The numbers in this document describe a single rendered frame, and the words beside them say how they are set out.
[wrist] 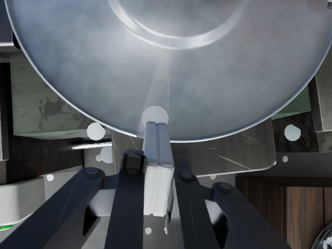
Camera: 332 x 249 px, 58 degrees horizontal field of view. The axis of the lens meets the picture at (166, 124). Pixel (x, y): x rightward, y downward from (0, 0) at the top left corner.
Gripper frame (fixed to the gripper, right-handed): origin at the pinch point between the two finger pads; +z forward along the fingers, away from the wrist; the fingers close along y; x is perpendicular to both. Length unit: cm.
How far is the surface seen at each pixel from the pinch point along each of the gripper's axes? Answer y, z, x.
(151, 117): -0.3, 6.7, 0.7
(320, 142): 25.3, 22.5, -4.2
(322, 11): 13.6, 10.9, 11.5
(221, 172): 6.2, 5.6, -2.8
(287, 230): 37, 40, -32
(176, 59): 1.1, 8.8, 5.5
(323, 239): 44, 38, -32
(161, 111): 0.5, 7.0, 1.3
